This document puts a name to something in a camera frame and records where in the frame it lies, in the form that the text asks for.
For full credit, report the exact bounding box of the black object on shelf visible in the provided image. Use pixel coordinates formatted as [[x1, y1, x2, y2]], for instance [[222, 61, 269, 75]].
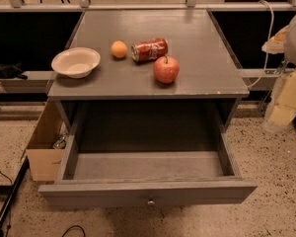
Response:
[[0, 63, 28, 80]]

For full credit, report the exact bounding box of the open grey top drawer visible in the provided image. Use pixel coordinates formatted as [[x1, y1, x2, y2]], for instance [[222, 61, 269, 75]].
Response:
[[37, 102, 259, 208]]

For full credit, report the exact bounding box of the black cable on floor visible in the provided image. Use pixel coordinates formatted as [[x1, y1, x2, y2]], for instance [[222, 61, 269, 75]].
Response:
[[61, 224, 87, 237]]

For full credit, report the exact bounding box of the red apple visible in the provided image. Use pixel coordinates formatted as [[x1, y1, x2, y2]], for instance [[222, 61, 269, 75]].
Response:
[[153, 56, 180, 84]]

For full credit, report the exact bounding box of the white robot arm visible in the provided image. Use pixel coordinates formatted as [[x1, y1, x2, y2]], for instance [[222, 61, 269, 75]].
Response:
[[261, 15, 296, 132]]

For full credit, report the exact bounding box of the white cable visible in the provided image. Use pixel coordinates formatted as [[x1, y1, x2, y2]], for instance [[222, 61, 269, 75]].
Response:
[[246, 0, 275, 91]]

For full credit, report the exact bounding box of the red soda can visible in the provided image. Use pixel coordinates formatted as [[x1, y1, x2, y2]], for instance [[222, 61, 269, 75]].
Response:
[[131, 38, 168, 62]]

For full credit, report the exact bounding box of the black floor rail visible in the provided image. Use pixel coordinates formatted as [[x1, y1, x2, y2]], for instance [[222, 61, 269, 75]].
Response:
[[0, 158, 30, 237]]

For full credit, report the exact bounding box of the grey wooden cabinet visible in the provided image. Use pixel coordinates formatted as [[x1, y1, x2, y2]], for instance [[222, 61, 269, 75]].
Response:
[[48, 9, 249, 126]]

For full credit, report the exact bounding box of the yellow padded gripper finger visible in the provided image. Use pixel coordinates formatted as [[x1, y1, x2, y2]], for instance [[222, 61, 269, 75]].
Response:
[[263, 70, 296, 132]]

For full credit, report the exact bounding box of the metal drawer knob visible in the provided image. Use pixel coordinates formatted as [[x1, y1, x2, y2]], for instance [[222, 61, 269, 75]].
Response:
[[147, 198, 156, 206]]

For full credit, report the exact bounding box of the white bowl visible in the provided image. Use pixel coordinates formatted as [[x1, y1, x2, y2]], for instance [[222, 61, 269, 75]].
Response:
[[51, 47, 101, 79]]

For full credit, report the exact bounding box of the orange fruit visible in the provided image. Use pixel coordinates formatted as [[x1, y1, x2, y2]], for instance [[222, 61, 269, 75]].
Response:
[[111, 40, 127, 58]]

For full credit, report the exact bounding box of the cardboard box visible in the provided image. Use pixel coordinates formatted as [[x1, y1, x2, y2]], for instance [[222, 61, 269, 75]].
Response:
[[25, 101, 64, 182]]

